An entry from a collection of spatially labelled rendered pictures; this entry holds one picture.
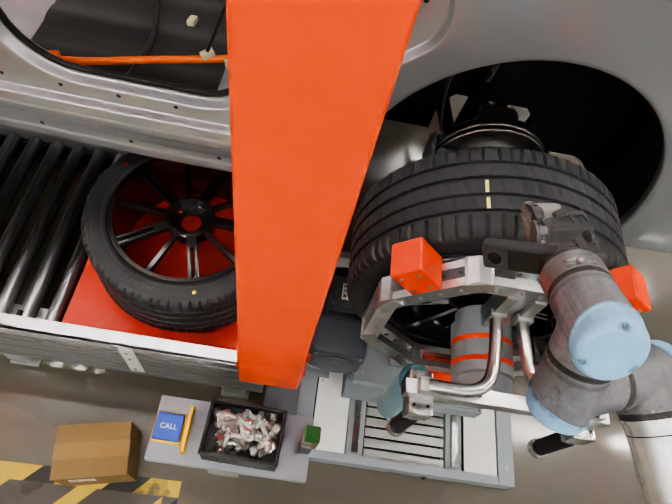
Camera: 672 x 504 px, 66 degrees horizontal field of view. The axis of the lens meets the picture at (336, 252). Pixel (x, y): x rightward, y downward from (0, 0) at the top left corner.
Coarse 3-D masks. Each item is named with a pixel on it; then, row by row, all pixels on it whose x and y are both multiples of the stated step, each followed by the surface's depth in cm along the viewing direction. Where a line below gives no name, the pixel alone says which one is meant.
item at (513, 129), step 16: (464, 128) 140; (480, 128) 137; (496, 128) 136; (512, 128) 137; (448, 144) 143; (464, 144) 142; (480, 144) 141; (496, 144) 141; (512, 144) 140; (528, 144) 139
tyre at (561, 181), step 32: (416, 160) 117; (448, 160) 111; (480, 160) 109; (512, 160) 108; (544, 160) 109; (384, 192) 120; (416, 192) 111; (448, 192) 107; (480, 192) 104; (512, 192) 103; (544, 192) 104; (576, 192) 108; (608, 192) 116; (384, 224) 114; (416, 224) 107; (448, 224) 103; (480, 224) 101; (512, 224) 100; (608, 224) 109; (352, 256) 126; (384, 256) 111; (608, 256) 103; (352, 288) 126
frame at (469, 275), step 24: (456, 264) 104; (480, 264) 100; (384, 288) 112; (456, 288) 102; (480, 288) 100; (504, 288) 100; (528, 288) 99; (384, 312) 116; (360, 336) 130; (384, 336) 132; (408, 360) 140; (432, 360) 143
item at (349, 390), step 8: (344, 376) 187; (344, 384) 183; (352, 384) 184; (344, 392) 181; (352, 392) 181; (360, 392) 183; (368, 392) 184; (376, 392) 184; (368, 400) 186; (376, 400) 185; (432, 408) 186; (440, 408) 184; (448, 408) 183; (456, 408) 184; (464, 408) 186; (472, 408) 187; (464, 416) 190; (472, 416) 189
